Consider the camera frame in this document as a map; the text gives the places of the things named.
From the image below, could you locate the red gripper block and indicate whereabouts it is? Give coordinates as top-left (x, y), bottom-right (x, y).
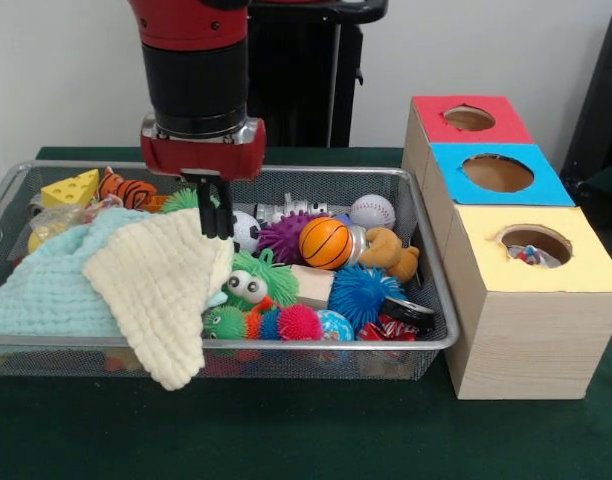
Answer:
top-left (139, 118), bottom-right (267, 241)

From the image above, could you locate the colourful patterned cloth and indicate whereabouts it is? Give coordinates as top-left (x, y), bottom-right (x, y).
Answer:
top-left (508, 243), bottom-right (562, 269)

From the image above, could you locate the shallow mesh bin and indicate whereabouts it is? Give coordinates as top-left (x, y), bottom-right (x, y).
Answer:
top-left (0, 159), bottom-right (461, 380)

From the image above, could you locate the wooden box with three holes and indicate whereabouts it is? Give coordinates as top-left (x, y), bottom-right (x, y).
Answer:
top-left (401, 94), bottom-right (612, 400)

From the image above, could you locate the black and white soccer ball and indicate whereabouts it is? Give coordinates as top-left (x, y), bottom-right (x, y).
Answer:
top-left (230, 210), bottom-right (262, 254)

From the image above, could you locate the purple spiky ball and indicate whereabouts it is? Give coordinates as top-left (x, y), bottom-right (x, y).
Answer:
top-left (256, 209), bottom-right (332, 265)

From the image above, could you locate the green spiky toy with eyes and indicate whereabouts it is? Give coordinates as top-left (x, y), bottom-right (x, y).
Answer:
top-left (221, 248), bottom-right (301, 312)

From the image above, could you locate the orange tiger plush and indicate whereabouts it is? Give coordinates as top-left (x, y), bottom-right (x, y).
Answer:
top-left (96, 166), bottom-right (159, 210)

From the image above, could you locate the cream knitted cloth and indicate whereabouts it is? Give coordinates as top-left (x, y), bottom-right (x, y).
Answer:
top-left (81, 207), bottom-right (236, 392)

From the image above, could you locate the orange toy basketball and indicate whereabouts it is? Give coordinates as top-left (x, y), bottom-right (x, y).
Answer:
top-left (298, 216), bottom-right (355, 271)

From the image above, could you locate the multicolour spiky caterpillar toy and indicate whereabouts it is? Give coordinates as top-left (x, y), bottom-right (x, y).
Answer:
top-left (201, 303), bottom-right (325, 342)

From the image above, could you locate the yellow cheese wedge toy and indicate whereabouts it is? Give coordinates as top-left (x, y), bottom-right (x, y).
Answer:
top-left (40, 168), bottom-right (101, 209)

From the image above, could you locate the blue spiky ball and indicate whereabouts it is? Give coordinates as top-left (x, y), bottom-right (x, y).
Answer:
top-left (328, 263), bottom-right (408, 334)

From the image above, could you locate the light blue knitted cloth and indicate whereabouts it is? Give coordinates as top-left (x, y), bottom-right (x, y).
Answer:
top-left (0, 207), bottom-right (152, 337)

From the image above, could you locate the dark green tablecloth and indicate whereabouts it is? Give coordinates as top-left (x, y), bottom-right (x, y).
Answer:
top-left (0, 145), bottom-right (612, 480)
top-left (580, 162), bottom-right (612, 232)

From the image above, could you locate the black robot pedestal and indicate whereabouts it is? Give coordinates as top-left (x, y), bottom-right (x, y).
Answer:
top-left (245, 0), bottom-right (390, 148)

